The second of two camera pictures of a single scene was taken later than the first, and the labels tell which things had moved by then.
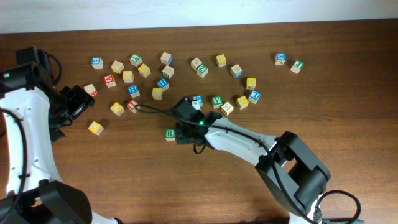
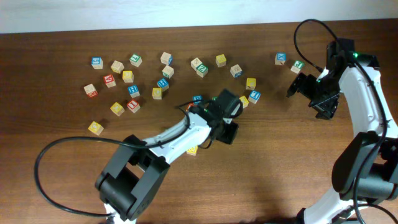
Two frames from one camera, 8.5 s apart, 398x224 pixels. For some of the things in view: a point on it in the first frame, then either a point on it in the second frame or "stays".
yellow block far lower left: [96, 128] stays
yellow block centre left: [157, 93] stays
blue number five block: [97, 63] stays
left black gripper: [83, 101] -> [229, 135]
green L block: [135, 60] stays
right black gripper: [181, 134] -> [325, 109]
